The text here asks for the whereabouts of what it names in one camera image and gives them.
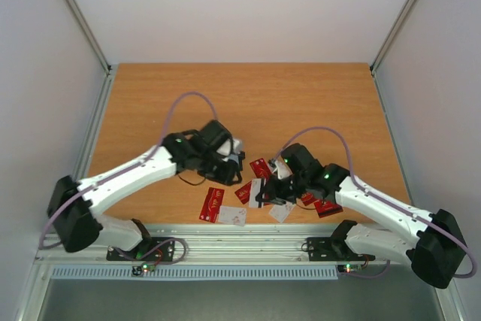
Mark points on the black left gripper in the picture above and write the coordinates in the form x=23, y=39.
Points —
x=227, y=175

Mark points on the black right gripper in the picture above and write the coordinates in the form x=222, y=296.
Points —
x=278, y=189

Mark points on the black leather card holder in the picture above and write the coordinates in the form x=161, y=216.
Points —
x=239, y=159

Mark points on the red vip card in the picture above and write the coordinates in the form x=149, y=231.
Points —
x=210, y=210
x=308, y=198
x=324, y=205
x=243, y=193

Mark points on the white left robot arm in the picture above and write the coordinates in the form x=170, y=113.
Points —
x=77, y=207

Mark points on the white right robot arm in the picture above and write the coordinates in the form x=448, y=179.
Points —
x=432, y=244

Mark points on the white card right centre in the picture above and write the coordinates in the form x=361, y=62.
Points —
x=280, y=212

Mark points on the white card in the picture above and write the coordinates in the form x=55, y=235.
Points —
x=236, y=216
x=280, y=212

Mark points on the red card under left pile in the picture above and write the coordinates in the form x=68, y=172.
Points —
x=215, y=194

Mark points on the red card upper centre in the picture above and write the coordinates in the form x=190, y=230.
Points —
x=261, y=168

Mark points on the red striped card far right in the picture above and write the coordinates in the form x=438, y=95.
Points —
x=329, y=212

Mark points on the right small circuit board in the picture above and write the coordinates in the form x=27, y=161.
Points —
x=350, y=268

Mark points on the small circuit board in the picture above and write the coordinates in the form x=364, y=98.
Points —
x=350, y=268
x=144, y=269

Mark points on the left small circuit board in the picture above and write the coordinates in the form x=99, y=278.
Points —
x=144, y=269

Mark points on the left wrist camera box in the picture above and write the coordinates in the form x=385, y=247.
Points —
x=233, y=147

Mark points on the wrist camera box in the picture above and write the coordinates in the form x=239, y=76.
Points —
x=279, y=169
x=233, y=147

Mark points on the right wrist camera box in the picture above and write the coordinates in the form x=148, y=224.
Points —
x=279, y=169

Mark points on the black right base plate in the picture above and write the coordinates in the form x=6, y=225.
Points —
x=320, y=249

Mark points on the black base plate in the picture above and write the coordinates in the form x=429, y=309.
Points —
x=320, y=249
x=163, y=254

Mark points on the aluminium rail base front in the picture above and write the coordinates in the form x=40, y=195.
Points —
x=216, y=244

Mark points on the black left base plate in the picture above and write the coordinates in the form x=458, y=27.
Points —
x=163, y=254

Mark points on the grey slotted cable duct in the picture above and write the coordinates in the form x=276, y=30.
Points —
x=195, y=272

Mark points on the left aluminium frame post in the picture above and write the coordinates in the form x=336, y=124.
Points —
x=88, y=34

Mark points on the aluminium frame post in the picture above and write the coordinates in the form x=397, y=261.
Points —
x=88, y=34
x=400, y=20

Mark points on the right aluminium frame post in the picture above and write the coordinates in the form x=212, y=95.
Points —
x=400, y=20

